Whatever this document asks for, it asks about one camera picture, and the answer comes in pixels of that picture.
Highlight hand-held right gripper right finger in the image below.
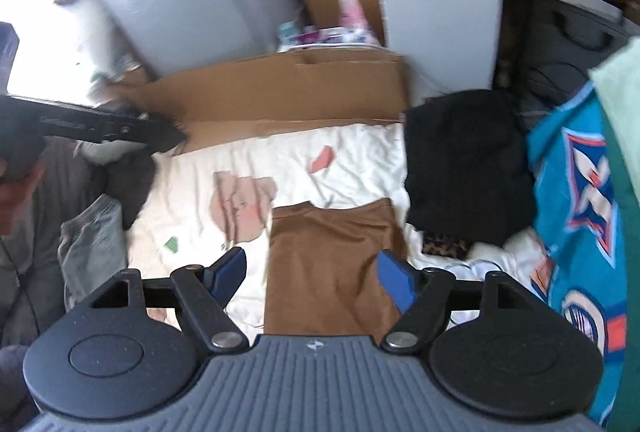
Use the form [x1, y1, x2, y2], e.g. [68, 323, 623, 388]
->
[377, 249, 536, 354]

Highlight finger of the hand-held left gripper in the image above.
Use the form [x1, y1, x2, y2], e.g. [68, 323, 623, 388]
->
[142, 113, 188, 153]

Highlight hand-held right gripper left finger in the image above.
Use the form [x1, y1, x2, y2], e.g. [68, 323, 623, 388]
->
[90, 247, 249, 354]

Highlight brown printed t-shirt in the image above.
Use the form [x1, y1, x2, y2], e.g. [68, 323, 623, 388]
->
[264, 198, 408, 338]

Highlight black knit clothes pile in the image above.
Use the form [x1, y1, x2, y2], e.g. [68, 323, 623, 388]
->
[402, 89, 538, 248]

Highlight person's left hand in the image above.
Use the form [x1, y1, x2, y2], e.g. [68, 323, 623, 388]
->
[0, 162, 43, 235]

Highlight grey neck pillow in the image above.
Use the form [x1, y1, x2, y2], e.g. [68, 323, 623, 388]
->
[75, 99, 131, 163]

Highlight leopard print cloth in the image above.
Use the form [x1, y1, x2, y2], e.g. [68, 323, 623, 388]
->
[422, 232, 471, 260]

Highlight black garment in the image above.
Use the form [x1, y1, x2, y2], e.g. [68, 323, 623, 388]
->
[105, 147, 158, 233]

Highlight cream printed bed sheet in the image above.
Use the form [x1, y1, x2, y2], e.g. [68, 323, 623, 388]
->
[125, 122, 551, 338]

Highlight dark grey bed pillow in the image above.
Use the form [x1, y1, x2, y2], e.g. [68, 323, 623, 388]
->
[0, 142, 111, 348]

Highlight flat cardboard sheet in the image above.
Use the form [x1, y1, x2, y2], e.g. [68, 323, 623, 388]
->
[107, 47, 408, 155]

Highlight teal cup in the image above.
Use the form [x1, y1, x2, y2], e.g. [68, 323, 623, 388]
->
[277, 21, 301, 45]

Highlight teal printed blanket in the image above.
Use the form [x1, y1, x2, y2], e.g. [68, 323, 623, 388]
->
[527, 82, 631, 428]

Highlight colourful packets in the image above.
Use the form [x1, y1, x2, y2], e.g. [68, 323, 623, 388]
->
[295, 26, 381, 47]

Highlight pink plush toy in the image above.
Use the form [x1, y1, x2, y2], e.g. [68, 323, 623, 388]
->
[337, 0, 368, 33]

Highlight dark grey suitcase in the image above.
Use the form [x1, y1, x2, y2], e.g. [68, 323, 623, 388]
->
[520, 0, 631, 118]

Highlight black cable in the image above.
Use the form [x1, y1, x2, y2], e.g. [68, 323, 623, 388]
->
[0, 237, 41, 333]

